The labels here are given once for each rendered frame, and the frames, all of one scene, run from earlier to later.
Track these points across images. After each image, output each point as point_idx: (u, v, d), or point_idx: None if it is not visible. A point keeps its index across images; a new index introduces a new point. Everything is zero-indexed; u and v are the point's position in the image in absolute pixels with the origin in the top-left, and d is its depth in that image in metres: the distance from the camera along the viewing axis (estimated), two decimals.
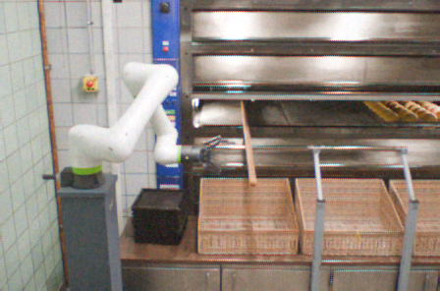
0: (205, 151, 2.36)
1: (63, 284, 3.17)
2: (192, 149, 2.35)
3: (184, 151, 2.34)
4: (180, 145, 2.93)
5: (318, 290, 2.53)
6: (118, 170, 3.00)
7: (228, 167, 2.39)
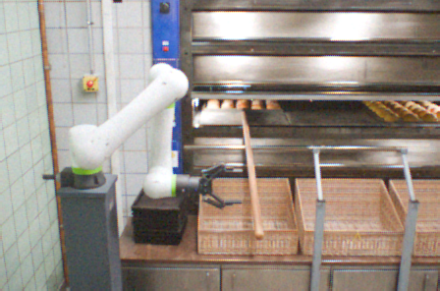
0: (205, 182, 1.94)
1: (63, 284, 3.17)
2: (191, 180, 1.93)
3: (180, 183, 1.92)
4: (180, 145, 2.93)
5: (318, 290, 2.53)
6: (118, 170, 3.00)
7: (233, 201, 1.97)
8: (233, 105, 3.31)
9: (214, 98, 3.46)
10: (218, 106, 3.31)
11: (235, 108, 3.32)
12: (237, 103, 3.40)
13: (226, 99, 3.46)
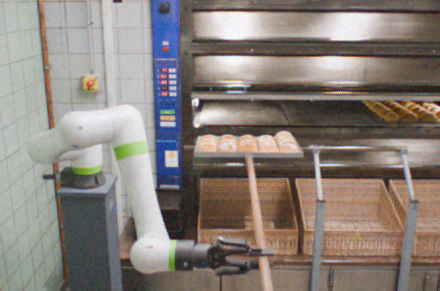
0: (218, 253, 1.41)
1: (63, 284, 3.17)
2: (195, 250, 1.40)
3: (181, 254, 1.39)
4: (180, 145, 2.93)
5: (318, 290, 2.53)
6: (118, 170, 3.00)
7: None
8: (234, 146, 2.40)
9: (208, 136, 2.55)
10: (213, 148, 2.40)
11: (236, 150, 2.41)
12: (239, 143, 2.49)
13: (225, 137, 2.55)
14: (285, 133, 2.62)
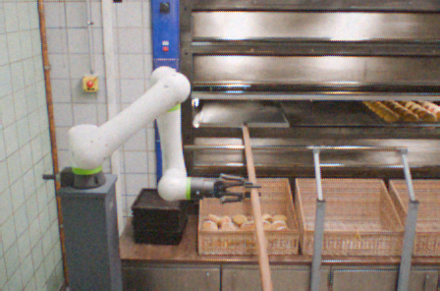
0: (221, 186, 1.96)
1: (63, 284, 3.17)
2: (204, 183, 1.95)
3: (194, 185, 1.94)
4: None
5: (318, 290, 2.53)
6: (118, 170, 3.00)
7: None
8: (225, 222, 2.86)
9: (218, 240, 2.63)
10: (219, 224, 2.93)
11: (222, 220, 2.86)
12: (241, 226, 2.83)
13: None
14: (280, 222, 2.84)
